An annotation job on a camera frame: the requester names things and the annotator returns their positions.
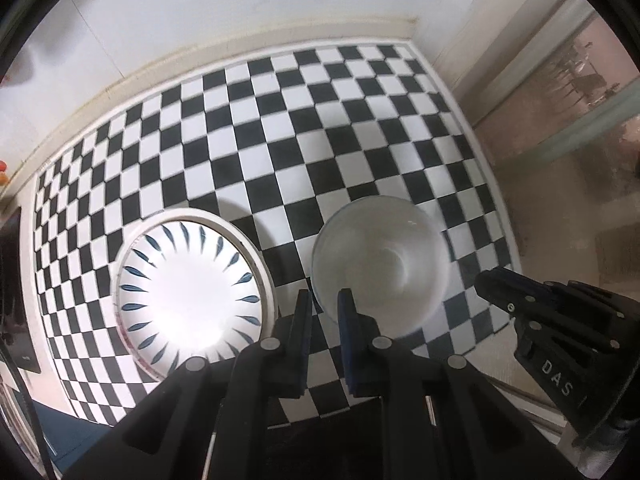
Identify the glass sliding door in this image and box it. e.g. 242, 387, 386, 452
440, 0, 640, 431

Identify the black cable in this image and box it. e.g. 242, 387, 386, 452
0, 345, 57, 480

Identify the black stove top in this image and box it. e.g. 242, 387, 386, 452
0, 205, 42, 374

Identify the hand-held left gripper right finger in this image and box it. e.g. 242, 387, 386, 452
337, 289, 566, 480

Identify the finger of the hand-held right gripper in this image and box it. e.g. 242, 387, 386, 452
473, 268, 553, 322

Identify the black and white checkered mat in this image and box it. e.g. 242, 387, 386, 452
31, 42, 518, 428

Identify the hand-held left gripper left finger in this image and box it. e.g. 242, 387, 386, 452
65, 289, 314, 480

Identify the white floral bowl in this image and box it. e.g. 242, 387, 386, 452
311, 197, 451, 339

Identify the white plate with pink flowers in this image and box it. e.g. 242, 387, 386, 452
115, 208, 279, 384

